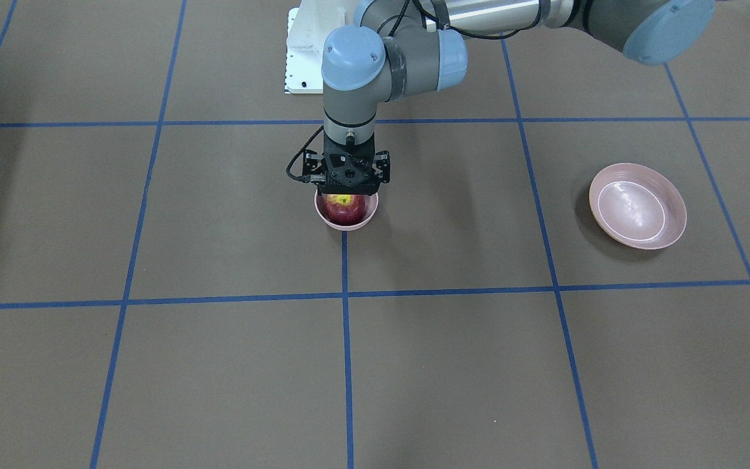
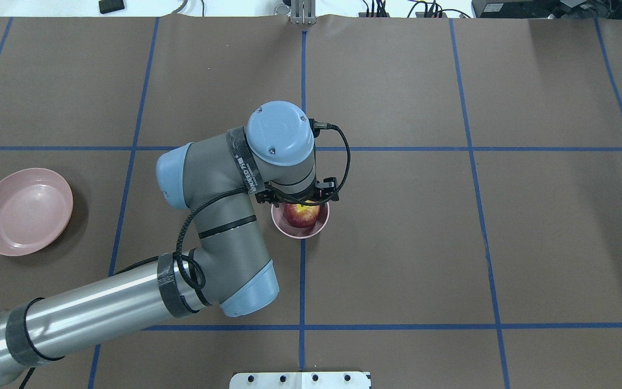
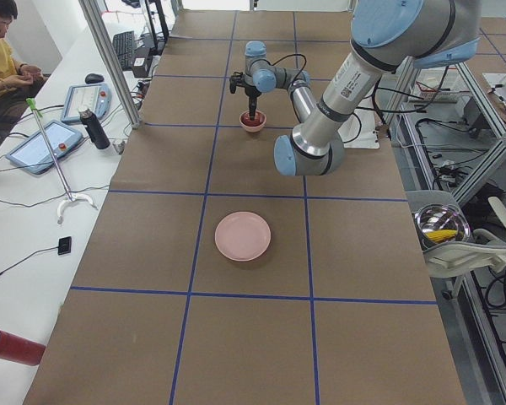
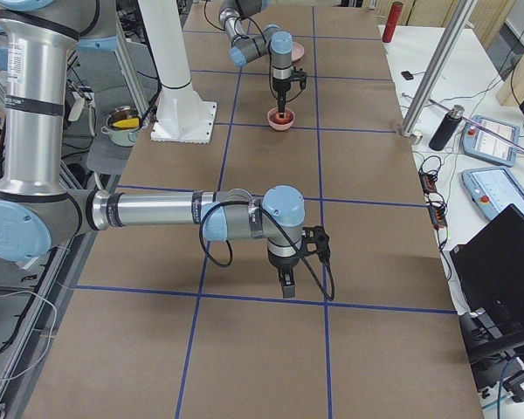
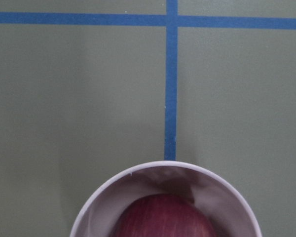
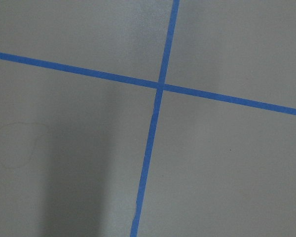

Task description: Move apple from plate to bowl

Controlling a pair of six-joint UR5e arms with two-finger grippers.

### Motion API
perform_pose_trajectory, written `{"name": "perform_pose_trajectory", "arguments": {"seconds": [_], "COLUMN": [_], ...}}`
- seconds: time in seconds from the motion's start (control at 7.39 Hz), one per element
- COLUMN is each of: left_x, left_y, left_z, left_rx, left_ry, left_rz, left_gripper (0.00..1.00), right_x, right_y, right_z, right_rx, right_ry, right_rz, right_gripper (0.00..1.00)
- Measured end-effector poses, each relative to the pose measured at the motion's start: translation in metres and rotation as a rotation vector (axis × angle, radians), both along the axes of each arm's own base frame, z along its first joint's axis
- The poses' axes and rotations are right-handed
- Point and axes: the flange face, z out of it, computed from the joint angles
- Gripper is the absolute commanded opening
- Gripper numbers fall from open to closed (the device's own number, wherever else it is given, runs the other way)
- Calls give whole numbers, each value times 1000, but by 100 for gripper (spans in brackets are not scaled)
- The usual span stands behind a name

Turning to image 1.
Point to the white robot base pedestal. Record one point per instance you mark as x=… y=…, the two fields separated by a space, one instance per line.
x=305 y=37

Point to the red apple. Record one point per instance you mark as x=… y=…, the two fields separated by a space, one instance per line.
x=345 y=210

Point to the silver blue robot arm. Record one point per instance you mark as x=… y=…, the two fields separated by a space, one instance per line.
x=397 y=49

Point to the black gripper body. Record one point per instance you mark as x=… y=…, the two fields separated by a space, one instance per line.
x=312 y=165

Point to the pink bowl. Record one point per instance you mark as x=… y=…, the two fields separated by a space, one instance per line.
x=372 y=202

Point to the pink plate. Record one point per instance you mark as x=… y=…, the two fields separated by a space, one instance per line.
x=637 y=206

